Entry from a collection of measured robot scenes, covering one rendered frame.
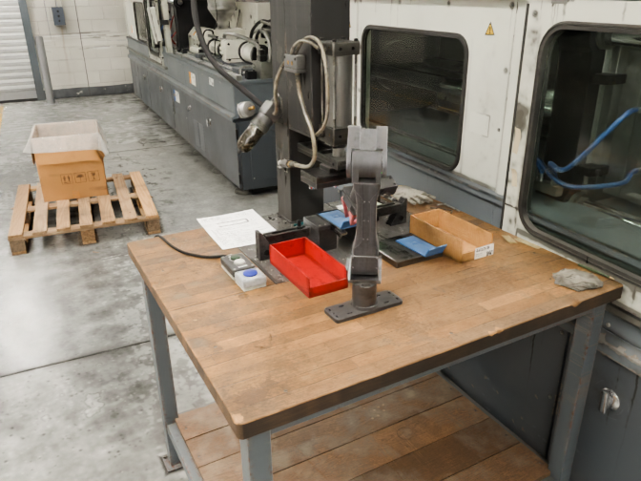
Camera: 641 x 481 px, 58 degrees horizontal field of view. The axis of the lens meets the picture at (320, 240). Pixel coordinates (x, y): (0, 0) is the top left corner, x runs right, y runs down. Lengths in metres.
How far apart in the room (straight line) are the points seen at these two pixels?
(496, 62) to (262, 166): 3.15
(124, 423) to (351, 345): 1.50
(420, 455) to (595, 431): 0.55
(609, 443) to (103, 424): 1.89
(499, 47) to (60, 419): 2.24
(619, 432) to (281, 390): 1.15
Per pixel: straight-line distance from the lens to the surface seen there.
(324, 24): 1.75
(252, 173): 4.97
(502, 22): 2.12
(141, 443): 2.55
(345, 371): 1.27
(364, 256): 1.42
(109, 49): 10.82
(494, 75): 2.14
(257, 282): 1.59
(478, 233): 1.85
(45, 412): 2.84
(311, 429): 2.16
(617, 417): 2.01
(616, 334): 1.91
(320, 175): 1.73
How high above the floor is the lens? 1.65
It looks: 24 degrees down
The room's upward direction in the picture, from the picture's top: 1 degrees counter-clockwise
